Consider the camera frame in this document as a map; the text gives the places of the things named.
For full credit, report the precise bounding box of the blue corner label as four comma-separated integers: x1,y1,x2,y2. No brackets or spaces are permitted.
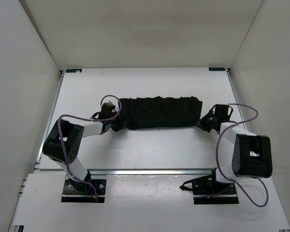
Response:
208,67,225,72
65,69,82,73

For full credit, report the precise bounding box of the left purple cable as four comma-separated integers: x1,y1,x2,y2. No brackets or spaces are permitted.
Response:
58,94,123,201

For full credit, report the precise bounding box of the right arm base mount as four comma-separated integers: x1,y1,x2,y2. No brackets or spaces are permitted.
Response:
179,169,239,205

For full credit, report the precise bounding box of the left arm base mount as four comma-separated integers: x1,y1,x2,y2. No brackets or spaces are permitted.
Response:
61,175,107,203

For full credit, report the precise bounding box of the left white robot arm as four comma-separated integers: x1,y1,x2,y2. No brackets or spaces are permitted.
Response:
42,101,121,192

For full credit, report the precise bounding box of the left blue corner label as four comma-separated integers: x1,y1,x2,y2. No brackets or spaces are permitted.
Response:
65,69,82,73

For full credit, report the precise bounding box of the right blue corner label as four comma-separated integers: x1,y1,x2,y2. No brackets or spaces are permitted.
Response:
208,67,225,72

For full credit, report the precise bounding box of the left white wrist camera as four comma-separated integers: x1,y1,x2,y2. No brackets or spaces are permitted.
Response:
102,99,115,106

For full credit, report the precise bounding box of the black pleated skirt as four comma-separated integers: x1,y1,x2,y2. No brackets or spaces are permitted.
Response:
112,97,203,132

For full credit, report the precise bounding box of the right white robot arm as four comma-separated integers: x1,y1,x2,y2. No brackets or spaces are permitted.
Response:
197,104,273,194

